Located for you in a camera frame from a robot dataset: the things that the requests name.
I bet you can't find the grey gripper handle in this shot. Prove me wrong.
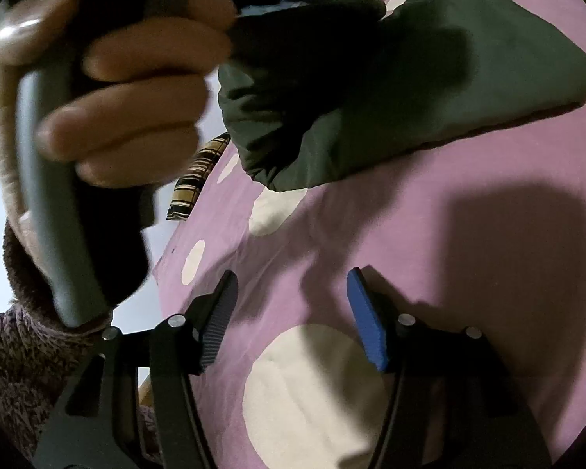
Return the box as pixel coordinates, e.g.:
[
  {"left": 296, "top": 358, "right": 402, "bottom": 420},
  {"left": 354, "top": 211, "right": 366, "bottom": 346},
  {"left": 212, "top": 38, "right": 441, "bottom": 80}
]
[{"left": 15, "top": 61, "right": 109, "bottom": 327}]

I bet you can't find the dark green garment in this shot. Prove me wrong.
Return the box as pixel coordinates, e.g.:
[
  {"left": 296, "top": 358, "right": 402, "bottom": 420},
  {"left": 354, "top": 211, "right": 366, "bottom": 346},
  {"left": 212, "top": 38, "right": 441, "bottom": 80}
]
[{"left": 219, "top": 0, "right": 586, "bottom": 192}]

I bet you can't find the knitted sweater left forearm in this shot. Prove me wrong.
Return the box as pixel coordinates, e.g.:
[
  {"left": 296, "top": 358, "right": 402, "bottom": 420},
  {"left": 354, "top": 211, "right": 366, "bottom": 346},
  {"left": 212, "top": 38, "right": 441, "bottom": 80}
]
[{"left": 0, "top": 226, "right": 111, "bottom": 468}]

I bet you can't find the person's left hand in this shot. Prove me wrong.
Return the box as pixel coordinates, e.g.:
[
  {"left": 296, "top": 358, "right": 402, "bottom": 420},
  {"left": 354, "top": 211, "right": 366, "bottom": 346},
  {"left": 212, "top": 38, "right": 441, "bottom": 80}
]
[{"left": 0, "top": 0, "right": 238, "bottom": 265}]

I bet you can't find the yellow black striped cloth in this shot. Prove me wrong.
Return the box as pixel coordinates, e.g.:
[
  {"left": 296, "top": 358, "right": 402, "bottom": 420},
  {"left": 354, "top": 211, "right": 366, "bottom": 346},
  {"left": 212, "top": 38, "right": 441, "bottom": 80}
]
[{"left": 166, "top": 133, "right": 230, "bottom": 221}]

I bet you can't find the pink polka dot bedsheet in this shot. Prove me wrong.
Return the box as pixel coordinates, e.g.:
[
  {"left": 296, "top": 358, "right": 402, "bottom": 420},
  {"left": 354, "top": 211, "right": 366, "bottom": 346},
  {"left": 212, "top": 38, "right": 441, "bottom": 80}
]
[{"left": 154, "top": 0, "right": 586, "bottom": 468}]

